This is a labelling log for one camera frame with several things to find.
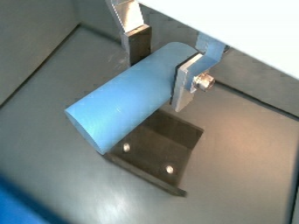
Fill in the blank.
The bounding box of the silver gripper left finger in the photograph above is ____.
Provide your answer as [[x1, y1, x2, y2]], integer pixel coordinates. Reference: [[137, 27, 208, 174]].
[[105, 0, 152, 66]]

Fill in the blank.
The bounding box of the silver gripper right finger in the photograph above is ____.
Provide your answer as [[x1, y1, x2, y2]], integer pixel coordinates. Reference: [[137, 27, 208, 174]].
[[171, 32, 225, 112]]

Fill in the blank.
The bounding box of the blue foam shape-sorter board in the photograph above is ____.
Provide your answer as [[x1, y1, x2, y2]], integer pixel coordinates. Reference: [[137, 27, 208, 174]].
[[0, 174, 70, 224]]

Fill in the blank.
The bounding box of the light blue oval cylinder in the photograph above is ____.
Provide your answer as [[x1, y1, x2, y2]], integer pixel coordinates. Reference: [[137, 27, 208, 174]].
[[65, 42, 195, 154]]

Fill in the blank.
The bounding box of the dark curved cradle fixture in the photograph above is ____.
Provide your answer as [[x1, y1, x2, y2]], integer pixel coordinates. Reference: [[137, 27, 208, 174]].
[[104, 109, 203, 197]]

